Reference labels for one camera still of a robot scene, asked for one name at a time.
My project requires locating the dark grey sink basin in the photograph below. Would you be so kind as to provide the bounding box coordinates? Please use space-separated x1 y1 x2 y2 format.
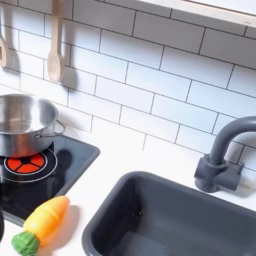
81 171 256 256

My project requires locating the dark grey tap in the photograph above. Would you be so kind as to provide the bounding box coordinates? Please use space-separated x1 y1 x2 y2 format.
194 115 256 194

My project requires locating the white wall shelf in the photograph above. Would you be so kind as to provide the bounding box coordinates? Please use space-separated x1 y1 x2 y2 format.
138 0 256 28

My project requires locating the steel pot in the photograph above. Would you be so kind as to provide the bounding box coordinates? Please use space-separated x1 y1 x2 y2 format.
0 93 66 159

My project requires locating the wooden spatula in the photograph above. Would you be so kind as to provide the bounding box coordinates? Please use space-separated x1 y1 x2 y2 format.
0 19 8 68

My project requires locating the wooden spoon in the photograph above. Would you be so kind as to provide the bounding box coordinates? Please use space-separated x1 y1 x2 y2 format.
46 0 65 83

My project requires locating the orange toy carrot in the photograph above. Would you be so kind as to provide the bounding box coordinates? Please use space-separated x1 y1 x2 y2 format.
11 195 71 256

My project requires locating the black stove top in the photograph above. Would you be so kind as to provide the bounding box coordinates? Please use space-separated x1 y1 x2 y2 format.
0 134 101 228

